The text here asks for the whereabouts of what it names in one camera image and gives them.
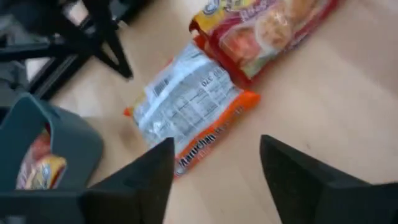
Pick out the black aluminium table frame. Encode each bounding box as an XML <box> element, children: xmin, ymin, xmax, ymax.
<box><xmin>0</xmin><ymin>39</ymin><xmax>96</xmax><ymax>101</ymax></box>

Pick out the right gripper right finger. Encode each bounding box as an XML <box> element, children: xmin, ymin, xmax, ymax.
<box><xmin>259</xmin><ymin>134</ymin><xmax>398</xmax><ymax>224</ymax></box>

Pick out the red Maruchan ramen pack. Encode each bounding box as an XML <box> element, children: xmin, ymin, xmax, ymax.
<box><xmin>15</xmin><ymin>130</ymin><xmax>68</xmax><ymax>190</ymax></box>
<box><xmin>188</xmin><ymin>0</ymin><xmax>340</xmax><ymax>88</ymax></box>

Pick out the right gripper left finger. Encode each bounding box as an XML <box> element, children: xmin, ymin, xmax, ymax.
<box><xmin>82</xmin><ymin>136</ymin><xmax>176</xmax><ymax>224</ymax></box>

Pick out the orange Maruchan ramen pack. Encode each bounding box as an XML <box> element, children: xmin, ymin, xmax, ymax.
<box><xmin>123</xmin><ymin>42</ymin><xmax>261</xmax><ymax>178</ymax></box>

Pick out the teal plastic bin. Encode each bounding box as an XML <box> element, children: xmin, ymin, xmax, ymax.
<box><xmin>0</xmin><ymin>93</ymin><xmax>104</xmax><ymax>192</ymax></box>

